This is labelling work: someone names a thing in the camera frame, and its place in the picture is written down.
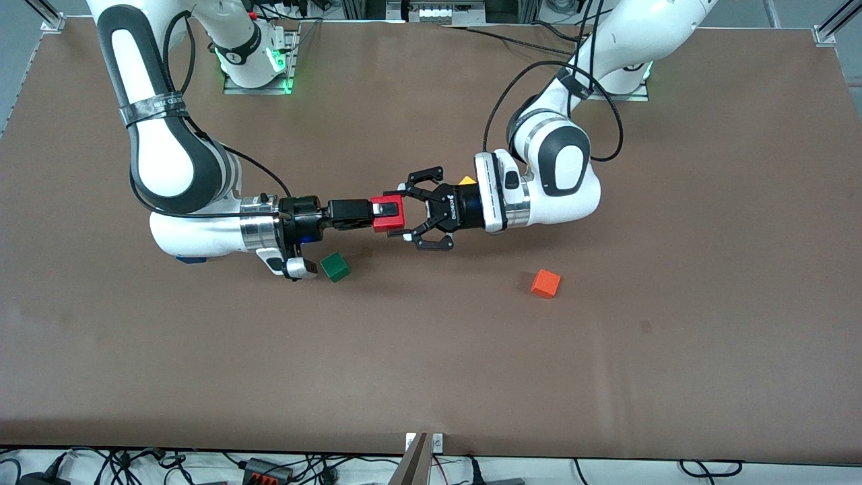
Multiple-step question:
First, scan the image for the red wooden block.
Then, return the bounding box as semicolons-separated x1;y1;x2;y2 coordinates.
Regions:
370;195;407;234

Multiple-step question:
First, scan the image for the green wooden block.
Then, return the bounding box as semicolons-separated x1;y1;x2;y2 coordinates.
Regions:
320;253;351;282

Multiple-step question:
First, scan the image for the orange wooden block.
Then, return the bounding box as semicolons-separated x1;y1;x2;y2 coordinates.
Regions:
531;269;561;299

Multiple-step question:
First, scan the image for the white terminal block device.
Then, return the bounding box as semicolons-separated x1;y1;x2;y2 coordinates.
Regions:
403;0;487;25

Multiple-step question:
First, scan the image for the black orange power strip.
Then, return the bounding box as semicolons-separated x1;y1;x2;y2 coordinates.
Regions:
242;457;294;485

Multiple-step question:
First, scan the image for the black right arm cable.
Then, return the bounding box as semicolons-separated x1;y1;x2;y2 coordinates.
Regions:
131;10;292;220

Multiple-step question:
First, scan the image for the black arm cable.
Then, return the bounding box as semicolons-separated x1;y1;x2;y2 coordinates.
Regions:
482;0;625;164
131;10;292;220

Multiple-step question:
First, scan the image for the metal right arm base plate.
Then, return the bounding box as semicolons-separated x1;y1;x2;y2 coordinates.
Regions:
222;27;302;96

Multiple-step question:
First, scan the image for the black cable across table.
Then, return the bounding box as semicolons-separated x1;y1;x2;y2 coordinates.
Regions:
444;24;595;60

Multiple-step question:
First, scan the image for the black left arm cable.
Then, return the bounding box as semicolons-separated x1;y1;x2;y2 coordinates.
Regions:
482;0;625;164

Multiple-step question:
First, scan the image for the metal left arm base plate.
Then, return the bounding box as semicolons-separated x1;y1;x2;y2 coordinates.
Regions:
585;86;651;103

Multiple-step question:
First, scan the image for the wooden camera post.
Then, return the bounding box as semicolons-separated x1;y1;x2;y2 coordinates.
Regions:
388;432;432;485

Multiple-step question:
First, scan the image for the aluminium frame corner profile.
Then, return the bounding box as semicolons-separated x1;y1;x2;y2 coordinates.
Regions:
26;0;66;33
814;0;862;46

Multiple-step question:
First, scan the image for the black looped floor cable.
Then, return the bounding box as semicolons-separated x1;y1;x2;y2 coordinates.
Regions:
679;459;745;480

